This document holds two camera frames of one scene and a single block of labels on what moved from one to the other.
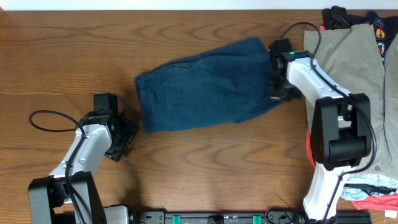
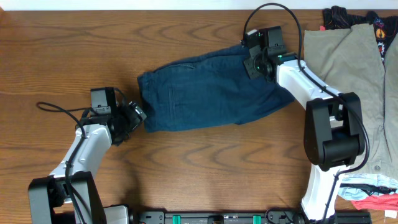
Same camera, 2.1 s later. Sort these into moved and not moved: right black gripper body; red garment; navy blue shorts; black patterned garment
Moved: right black gripper body
Not moved: navy blue shorts; red garment; black patterned garment
